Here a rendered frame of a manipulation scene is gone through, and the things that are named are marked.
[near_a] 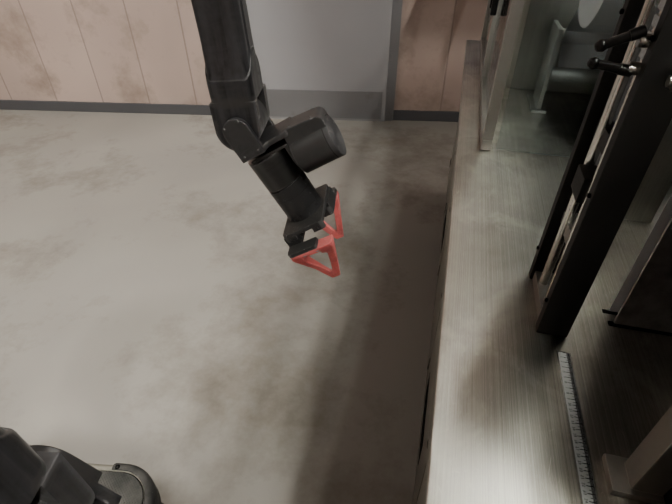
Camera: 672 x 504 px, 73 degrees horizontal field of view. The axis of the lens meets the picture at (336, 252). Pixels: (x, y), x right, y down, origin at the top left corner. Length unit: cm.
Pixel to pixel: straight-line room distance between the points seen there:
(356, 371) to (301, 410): 27
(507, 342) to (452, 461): 24
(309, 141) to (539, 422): 51
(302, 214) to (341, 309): 146
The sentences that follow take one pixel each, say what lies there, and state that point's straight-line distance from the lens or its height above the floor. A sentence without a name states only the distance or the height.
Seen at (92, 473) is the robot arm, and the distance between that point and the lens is 30.
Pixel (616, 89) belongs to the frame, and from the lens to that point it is 76.
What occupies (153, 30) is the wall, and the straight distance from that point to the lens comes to 407.
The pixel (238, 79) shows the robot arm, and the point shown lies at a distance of 58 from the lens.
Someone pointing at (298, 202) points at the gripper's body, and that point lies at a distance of 64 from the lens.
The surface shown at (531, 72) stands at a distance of 136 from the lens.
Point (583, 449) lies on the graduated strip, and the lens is 76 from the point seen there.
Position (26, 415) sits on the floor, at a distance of 209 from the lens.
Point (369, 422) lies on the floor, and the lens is 175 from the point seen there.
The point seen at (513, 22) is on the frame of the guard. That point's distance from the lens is 131.
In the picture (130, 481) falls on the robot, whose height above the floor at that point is 24.
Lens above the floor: 150
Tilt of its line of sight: 39 degrees down
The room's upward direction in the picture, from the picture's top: straight up
